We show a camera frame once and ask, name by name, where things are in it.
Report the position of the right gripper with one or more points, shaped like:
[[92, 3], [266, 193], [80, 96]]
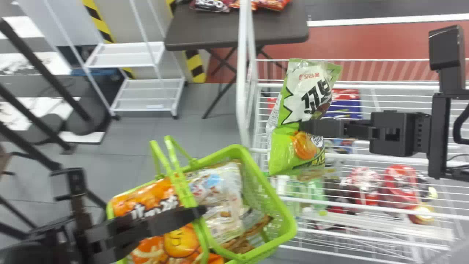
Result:
[[399, 134]]

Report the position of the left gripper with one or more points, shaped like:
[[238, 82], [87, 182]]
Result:
[[91, 234]]

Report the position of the green snack packet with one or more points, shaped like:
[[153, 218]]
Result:
[[304, 95]]

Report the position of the green basket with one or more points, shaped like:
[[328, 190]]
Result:
[[256, 205]]

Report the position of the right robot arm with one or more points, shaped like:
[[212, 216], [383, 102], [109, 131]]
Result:
[[438, 139]]

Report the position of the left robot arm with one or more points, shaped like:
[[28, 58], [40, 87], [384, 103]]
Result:
[[25, 253]]

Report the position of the blue snack packet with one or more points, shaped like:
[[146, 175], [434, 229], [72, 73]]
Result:
[[346, 106]]

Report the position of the orange snack packet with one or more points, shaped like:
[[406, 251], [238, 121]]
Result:
[[157, 198]]

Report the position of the green bottle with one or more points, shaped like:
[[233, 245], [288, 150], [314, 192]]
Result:
[[311, 189]]

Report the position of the red noodle cup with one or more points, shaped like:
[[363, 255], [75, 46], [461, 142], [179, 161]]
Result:
[[401, 185], [361, 185]]

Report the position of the clear snack packet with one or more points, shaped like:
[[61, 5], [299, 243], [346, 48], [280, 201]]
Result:
[[223, 205]]

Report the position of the red snack packet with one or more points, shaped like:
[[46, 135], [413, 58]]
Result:
[[267, 3]]

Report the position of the dark side table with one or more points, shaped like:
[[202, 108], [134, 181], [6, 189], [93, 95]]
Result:
[[227, 33]]

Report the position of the black snack packet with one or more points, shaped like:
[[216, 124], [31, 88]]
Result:
[[210, 5]]

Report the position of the white shelf trolley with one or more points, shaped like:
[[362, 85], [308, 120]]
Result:
[[139, 55]]

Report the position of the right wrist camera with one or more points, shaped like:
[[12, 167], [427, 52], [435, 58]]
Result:
[[445, 47]]

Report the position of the yellow black striped post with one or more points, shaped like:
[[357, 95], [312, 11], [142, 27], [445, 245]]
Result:
[[196, 66], [100, 25]]

